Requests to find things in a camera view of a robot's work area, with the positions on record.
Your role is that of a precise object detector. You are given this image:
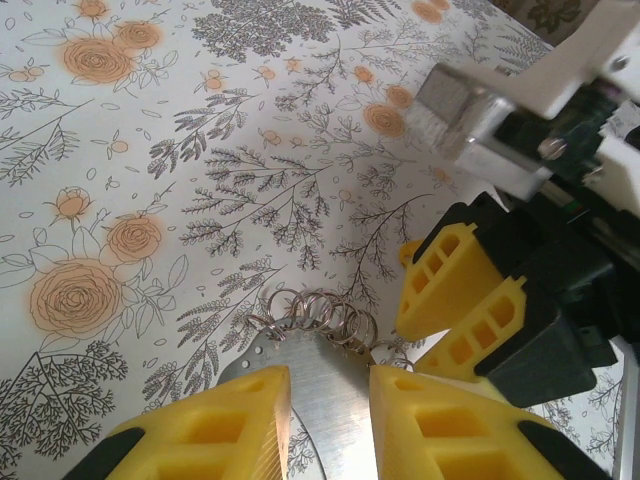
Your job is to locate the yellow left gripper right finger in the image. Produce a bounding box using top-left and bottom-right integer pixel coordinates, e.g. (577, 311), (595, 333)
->
(367, 362), (610, 480)

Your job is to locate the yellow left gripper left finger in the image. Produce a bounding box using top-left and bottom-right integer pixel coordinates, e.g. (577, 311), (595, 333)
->
(62, 363), (293, 480)

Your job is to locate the metal keyring holder plate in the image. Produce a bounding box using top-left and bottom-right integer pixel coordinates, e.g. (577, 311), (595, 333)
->
(219, 314), (384, 480)

